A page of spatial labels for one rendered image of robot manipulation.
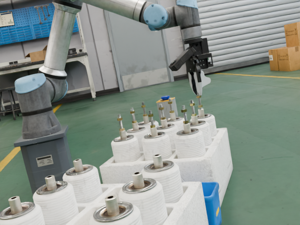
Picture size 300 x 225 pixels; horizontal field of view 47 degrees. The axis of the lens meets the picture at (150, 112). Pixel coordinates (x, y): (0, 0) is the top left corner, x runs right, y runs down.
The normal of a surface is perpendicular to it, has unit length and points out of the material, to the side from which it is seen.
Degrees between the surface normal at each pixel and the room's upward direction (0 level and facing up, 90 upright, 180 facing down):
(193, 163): 90
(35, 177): 90
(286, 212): 0
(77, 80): 90
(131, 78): 90
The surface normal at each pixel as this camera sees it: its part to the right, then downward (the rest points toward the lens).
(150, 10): -0.19, 0.19
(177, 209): -0.18, -0.97
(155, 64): 0.15, 0.13
